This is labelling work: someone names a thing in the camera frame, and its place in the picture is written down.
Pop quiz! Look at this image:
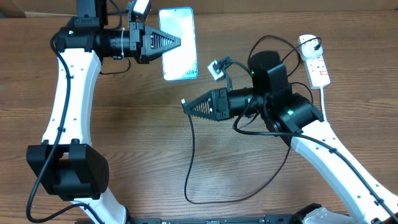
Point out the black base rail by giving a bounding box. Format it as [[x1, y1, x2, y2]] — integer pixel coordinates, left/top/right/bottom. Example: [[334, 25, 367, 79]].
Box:
[[127, 215, 293, 224]]

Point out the black USB charging cable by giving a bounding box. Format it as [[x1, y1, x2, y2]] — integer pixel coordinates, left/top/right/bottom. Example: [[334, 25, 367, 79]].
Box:
[[181, 34, 323, 205]]

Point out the white power extension strip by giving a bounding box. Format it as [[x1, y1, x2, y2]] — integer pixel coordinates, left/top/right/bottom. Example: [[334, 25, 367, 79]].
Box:
[[303, 55, 331, 90]]

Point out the white charger plug adapter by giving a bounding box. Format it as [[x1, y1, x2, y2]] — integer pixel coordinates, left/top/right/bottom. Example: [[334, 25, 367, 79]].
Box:
[[298, 34, 323, 61]]

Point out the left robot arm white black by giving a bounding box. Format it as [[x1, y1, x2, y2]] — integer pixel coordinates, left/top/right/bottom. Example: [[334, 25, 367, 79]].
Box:
[[26, 0, 181, 223]]

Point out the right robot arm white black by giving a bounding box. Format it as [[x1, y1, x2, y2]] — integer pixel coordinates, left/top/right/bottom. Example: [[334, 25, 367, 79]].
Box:
[[182, 51, 397, 223]]

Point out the Galaxy smartphone blue screen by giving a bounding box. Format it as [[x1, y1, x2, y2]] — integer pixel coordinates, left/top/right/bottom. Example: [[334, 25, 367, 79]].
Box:
[[159, 7, 198, 81]]

